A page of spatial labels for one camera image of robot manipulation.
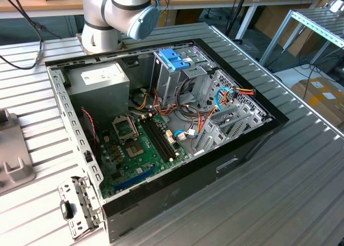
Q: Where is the grey metal disk bay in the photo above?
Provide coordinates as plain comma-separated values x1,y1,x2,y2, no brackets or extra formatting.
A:
192,103,271,157

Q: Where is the black RAM slot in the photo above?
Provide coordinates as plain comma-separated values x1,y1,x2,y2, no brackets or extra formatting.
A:
145,118,174,161
141,119,170,163
149,117,177,160
152,115,180,158

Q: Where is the grey metal drive cage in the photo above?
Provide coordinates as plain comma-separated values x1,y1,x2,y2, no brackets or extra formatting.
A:
150,46,216,111

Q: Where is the metal socket cover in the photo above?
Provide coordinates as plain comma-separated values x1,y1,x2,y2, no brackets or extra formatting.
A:
111,115,139,146

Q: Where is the CPU socket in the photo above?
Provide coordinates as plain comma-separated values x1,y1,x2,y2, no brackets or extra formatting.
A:
124,140,148,158

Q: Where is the blue plastic drive latch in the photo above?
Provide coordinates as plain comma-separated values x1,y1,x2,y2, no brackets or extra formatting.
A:
158,48,191,71

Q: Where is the green motherboard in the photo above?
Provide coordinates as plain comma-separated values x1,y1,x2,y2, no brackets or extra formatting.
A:
97,113,189,200

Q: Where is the blue expansion slot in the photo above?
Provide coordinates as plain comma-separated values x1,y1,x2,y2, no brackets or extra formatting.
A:
114,164,158,192

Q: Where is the grey power supply unit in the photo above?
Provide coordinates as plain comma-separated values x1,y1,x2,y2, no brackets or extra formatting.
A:
65,61,131,125

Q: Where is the black open PC case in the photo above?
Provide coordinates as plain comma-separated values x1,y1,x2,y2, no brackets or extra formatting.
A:
44,38,290,244

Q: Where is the flat cardboard sheet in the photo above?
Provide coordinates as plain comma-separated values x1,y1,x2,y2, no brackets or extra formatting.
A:
254,5,322,57

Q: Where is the labelled cardboard box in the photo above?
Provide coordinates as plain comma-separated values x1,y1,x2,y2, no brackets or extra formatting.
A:
291,77,344,126

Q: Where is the grey parts rack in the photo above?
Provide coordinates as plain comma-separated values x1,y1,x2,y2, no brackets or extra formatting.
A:
0,108,36,196

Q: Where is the orange red wire bundle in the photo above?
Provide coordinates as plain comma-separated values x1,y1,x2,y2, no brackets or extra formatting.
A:
152,88,219,140

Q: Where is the blue data wire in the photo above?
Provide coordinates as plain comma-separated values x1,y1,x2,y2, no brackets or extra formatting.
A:
173,129,189,142
216,86,235,113

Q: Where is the yellow black wire bundle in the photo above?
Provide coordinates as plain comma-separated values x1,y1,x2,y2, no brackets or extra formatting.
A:
128,88,153,111

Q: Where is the red yellow power wire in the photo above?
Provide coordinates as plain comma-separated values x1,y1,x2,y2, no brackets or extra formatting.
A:
231,86,255,96

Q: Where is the red black twisted wire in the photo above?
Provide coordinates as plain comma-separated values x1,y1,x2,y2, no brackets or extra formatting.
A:
80,108,99,153

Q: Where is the grey metal slot bracket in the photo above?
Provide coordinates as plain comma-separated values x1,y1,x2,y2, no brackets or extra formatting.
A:
58,176,105,241

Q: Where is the dark cable with connector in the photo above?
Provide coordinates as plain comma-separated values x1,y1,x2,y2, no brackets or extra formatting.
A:
0,0,64,70

